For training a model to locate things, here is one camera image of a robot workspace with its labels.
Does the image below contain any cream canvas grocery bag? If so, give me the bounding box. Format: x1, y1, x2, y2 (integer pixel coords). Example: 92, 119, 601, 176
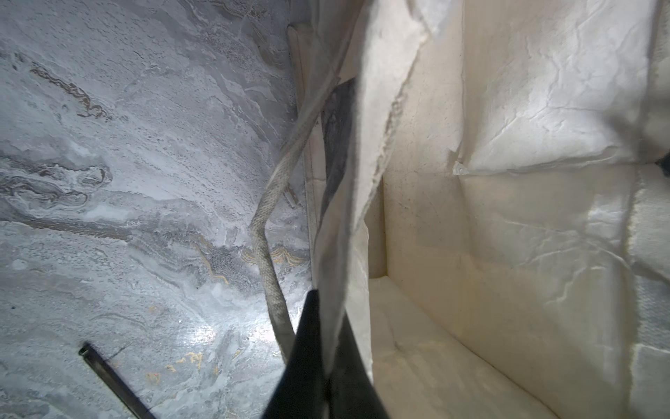
248, 0, 670, 419

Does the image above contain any black hex key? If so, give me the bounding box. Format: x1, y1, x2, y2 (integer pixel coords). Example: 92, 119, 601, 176
79, 342, 155, 419

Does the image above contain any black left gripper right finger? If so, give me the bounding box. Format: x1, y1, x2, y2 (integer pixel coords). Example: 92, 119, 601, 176
329, 315, 389, 419

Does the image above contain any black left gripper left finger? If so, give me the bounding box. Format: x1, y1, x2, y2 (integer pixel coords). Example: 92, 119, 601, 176
263, 290, 326, 419

